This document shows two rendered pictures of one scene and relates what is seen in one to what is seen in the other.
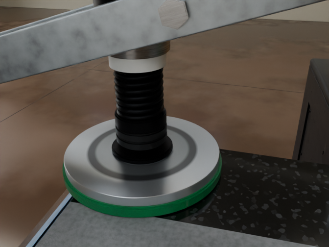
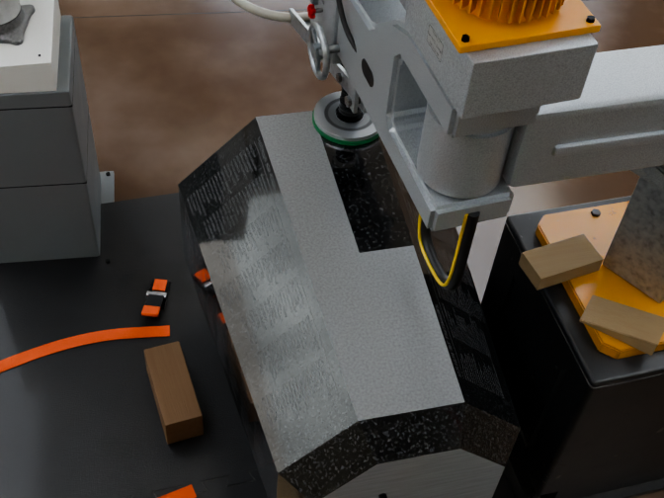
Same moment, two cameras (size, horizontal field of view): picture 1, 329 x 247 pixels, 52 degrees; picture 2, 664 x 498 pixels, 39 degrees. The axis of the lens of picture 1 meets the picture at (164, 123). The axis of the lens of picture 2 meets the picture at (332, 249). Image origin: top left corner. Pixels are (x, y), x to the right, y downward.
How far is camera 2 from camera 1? 252 cm
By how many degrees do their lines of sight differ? 48
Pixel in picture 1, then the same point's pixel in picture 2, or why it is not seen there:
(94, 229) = (304, 123)
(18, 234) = not seen: hidden behind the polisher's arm
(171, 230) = (316, 140)
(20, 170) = not seen: hidden behind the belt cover
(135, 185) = (324, 121)
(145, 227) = (313, 133)
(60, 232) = (297, 116)
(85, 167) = (324, 104)
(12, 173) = not seen: hidden behind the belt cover
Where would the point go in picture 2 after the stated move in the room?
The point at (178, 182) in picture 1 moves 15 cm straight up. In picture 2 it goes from (334, 130) to (337, 91)
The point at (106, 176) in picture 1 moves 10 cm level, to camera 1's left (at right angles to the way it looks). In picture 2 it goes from (323, 112) to (307, 91)
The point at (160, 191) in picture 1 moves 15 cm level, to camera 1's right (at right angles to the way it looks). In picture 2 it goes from (325, 127) to (351, 160)
